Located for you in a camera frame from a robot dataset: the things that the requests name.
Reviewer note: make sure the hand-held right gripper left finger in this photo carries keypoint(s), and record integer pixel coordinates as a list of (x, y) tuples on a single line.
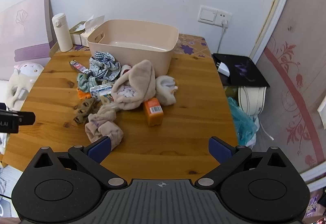
[(99, 149)]

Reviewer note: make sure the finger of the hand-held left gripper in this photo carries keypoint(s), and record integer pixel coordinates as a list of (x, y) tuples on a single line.
[(26, 117)]

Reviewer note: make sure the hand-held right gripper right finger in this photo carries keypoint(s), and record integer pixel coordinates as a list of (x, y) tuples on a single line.
[(220, 150)]

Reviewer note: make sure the orange cloth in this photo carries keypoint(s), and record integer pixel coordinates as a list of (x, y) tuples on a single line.
[(82, 94)]

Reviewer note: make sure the orange sock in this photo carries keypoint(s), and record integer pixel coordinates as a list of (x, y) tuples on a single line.
[(152, 114)]

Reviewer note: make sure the green striped cloth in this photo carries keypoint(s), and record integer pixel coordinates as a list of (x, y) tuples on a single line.
[(85, 84)]

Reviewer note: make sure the large beige fluffy sock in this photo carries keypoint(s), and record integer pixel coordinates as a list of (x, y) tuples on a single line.
[(142, 81)]

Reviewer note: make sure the red white plush hair clip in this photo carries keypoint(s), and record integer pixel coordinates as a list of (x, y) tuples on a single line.
[(125, 71)]

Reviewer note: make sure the blue checked cloth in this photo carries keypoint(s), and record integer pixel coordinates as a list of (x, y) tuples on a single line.
[(104, 65)]

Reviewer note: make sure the beige plastic storage bin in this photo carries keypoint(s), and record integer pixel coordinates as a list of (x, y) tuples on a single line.
[(150, 58)]

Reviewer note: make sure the wooden desktop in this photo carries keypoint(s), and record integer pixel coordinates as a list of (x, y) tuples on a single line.
[(178, 122)]

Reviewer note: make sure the beige sock purple print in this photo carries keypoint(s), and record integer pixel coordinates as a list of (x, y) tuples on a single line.
[(104, 124)]

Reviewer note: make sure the teal plastic bag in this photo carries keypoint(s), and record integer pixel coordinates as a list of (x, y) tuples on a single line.
[(242, 122)]

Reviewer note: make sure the white plush toy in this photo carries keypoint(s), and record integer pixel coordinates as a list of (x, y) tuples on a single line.
[(21, 81)]

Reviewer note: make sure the brown hair claw clip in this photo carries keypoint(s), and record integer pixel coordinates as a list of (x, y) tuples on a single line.
[(84, 110)]

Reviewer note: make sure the small blue white box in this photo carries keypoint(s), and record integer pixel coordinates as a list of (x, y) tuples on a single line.
[(100, 90)]

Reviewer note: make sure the white striped round stool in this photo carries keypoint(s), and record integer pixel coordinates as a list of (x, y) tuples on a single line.
[(252, 99)]

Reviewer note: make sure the pink purple patterned sock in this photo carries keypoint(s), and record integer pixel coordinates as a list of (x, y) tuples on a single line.
[(80, 67)]

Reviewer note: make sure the white fluffy sock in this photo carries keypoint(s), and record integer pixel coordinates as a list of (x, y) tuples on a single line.
[(166, 91)]

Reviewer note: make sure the small white device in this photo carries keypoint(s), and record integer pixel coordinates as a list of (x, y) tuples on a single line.
[(224, 68)]

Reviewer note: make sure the white thermos bottle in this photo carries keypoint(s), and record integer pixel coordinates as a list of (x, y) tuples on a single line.
[(62, 34)]

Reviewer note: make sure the white tissue pack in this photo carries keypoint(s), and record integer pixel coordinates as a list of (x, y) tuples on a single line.
[(86, 32)]

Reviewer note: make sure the white wall switch socket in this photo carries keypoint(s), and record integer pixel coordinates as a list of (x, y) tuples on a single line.
[(212, 15)]

